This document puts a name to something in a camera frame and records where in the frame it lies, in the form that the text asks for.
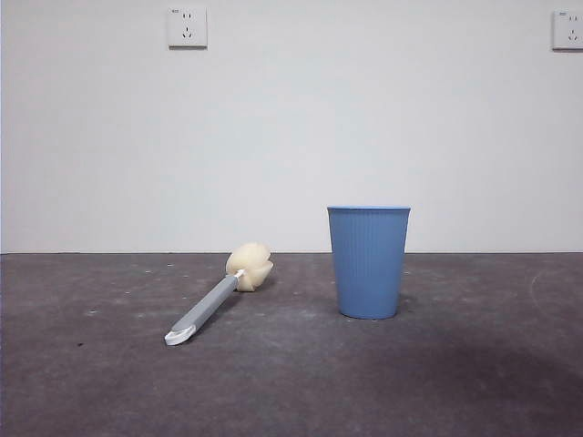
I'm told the grey handled sponge cup brush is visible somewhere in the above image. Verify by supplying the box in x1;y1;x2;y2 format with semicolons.
163;242;274;347

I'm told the blue ribbed plastic cup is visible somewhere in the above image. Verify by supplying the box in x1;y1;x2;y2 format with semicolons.
326;205;414;320

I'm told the white wall socket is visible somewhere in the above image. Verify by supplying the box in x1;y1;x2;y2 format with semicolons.
551;9;583;51
168;6;209;50

